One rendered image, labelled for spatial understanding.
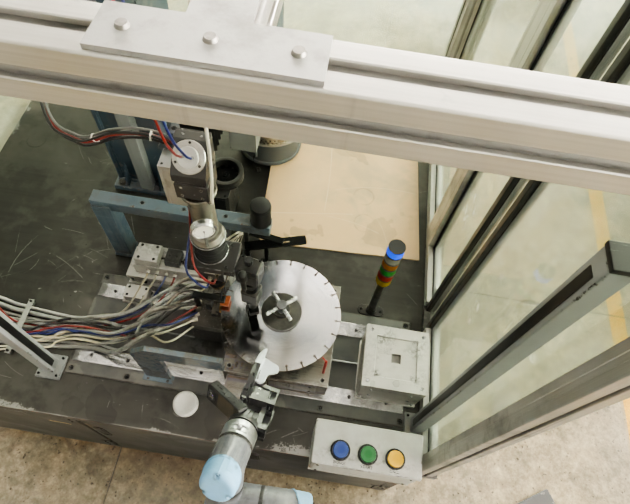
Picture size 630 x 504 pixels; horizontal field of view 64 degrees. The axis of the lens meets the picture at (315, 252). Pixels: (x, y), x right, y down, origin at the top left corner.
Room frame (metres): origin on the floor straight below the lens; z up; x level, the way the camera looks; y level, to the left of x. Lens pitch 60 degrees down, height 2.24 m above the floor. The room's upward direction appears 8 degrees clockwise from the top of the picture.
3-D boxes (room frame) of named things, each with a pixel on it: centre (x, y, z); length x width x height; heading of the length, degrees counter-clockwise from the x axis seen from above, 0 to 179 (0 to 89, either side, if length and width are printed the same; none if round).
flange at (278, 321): (0.54, 0.07, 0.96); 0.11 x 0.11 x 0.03
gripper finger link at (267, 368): (0.35, 0.07, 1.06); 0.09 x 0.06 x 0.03; 171
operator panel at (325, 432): (0.23, -0.20, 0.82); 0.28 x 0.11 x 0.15; 89
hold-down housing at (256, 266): (0.52, 0.14, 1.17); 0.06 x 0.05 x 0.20; 80
